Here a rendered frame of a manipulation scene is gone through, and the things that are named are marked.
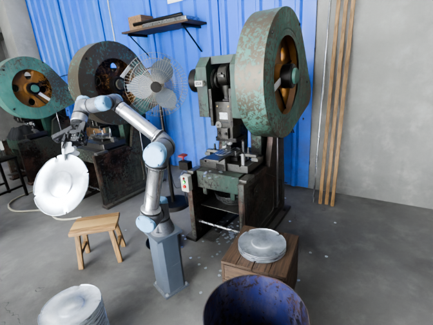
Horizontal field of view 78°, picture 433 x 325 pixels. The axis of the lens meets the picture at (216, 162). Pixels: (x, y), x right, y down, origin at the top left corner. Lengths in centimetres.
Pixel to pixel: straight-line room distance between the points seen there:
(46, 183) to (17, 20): 542
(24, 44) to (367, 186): 624
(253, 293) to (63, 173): 107
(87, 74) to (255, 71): 175
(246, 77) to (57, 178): 110
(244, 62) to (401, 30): 171
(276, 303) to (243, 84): 115
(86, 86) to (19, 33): 393
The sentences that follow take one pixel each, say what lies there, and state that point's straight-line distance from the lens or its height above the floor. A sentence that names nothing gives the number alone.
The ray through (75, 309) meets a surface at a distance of 168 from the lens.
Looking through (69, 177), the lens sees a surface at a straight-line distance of 141.
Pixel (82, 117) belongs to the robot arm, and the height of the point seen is 123.
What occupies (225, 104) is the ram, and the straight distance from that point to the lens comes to 206.
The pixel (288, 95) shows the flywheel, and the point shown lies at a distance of 219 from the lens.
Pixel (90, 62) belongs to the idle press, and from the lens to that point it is 289.
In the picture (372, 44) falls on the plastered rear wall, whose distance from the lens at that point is 299.
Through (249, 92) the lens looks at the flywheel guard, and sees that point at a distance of 160.
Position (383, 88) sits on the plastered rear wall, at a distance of 300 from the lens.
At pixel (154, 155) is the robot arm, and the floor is 103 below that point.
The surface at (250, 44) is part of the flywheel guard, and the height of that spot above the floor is 152.
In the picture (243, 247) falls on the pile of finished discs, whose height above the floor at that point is 39.
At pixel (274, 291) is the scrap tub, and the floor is 41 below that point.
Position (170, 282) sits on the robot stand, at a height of 11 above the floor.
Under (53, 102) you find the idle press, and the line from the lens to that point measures 462.
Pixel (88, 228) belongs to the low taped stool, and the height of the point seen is 33.
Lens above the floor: 141
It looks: 19 degrees down
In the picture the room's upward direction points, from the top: 4 degrees counter-clockwise
